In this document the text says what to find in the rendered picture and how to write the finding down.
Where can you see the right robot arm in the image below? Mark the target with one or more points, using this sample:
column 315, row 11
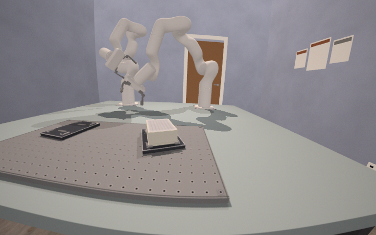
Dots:
column 134, row 31

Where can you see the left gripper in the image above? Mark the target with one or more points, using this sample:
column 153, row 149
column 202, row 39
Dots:
column 128, row 80

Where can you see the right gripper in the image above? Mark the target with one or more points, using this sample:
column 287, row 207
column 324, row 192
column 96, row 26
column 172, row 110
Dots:
column 114, row 59

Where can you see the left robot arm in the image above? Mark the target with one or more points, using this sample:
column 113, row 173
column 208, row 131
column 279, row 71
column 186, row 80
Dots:
column 179, row 26

